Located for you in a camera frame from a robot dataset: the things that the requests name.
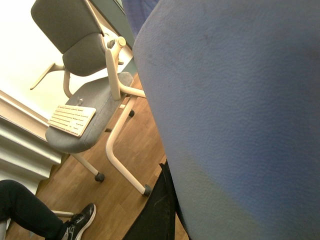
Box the person leg black trousers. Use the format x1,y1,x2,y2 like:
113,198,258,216
0,179,68,240

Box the grey office chair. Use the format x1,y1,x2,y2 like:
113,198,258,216
31,0,152,196

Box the white keyboard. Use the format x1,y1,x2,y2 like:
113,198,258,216
47,105,96,138

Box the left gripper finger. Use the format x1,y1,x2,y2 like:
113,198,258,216
124,162,188,240

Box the light blue slipper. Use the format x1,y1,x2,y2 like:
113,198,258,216
122,0,320,240

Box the black white sneaker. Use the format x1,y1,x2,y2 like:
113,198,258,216
62,203,97,240

